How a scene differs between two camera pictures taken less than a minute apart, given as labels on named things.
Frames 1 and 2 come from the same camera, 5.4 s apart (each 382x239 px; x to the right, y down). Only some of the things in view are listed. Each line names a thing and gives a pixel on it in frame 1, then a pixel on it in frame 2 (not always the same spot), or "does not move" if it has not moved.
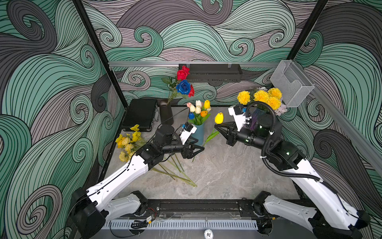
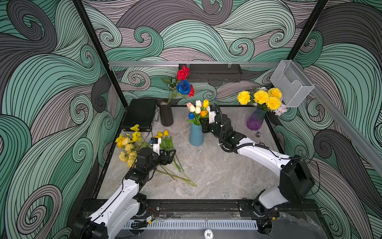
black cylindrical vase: (165, 112) does not move
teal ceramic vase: (199, 134) does not move
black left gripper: (186, 153) -> (167, 160)
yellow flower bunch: (177, 166) does not move
